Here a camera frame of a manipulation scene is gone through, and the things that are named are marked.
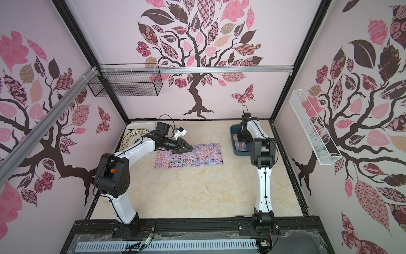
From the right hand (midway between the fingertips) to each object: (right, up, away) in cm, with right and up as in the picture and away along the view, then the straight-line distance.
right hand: (242, 141), depth 106 cm
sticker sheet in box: (-2, -3, -3) cm, 5 cm away
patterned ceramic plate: (-78, +3, +3) cm, 78 cm away
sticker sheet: (-28, -8, -6) cm, 30 cm away
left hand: (-34, -4, -23) cm, 41 cm away
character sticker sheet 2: (-36, -11, -9) cm, 39 cm away
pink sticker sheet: (-54, -11, -8) cm, 56 cm away
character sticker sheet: (-45, -12, -9) cm, 47 cm away
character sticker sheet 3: (-19, -8, -6) cm, 21 cm away
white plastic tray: (-69, +11, +12) cm, 71 cm away
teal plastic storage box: (-5, +9, +2) cm, 10 cm away
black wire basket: (-73, +38, -11) cm, 83 cm away
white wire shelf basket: (+25, +6, -36) cm, 45 cm away
